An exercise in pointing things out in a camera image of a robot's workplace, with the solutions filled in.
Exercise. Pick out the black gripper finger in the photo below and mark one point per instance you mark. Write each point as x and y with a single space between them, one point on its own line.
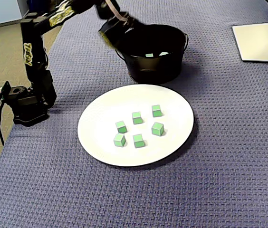
113 40

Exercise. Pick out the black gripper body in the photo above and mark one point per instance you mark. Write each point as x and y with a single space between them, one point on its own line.
119 35

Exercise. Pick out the small green cube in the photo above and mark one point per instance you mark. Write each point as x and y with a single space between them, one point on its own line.
157 129
163 53
119 140
137 118
156 111
149 55
139 141
121 127

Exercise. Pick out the black robot arm with stickers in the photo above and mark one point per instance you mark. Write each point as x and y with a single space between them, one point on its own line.
33 71

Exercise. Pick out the white round plate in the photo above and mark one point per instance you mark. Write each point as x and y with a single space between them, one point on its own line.
105 152

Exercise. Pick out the black metal bucket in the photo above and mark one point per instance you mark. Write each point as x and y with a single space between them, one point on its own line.
157 69

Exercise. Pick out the blue bin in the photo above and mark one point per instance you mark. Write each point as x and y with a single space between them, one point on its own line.
33 4

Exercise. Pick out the silver monitor stand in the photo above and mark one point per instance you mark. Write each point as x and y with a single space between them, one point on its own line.
255 42

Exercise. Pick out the blue woven table cloth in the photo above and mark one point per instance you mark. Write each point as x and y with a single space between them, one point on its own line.
219 142

